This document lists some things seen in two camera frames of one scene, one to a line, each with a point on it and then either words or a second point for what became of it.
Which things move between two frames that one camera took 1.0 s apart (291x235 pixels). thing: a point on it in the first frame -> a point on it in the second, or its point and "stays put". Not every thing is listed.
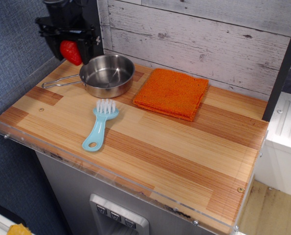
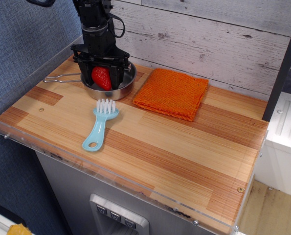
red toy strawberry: x=70 y=50 -> x=101 y=75
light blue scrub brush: x=105 y=108 stays put
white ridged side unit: x=279 y=165 stays put
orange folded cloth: x=174 y=93 stays put
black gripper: x=67 y=21 -> x=99 y=48
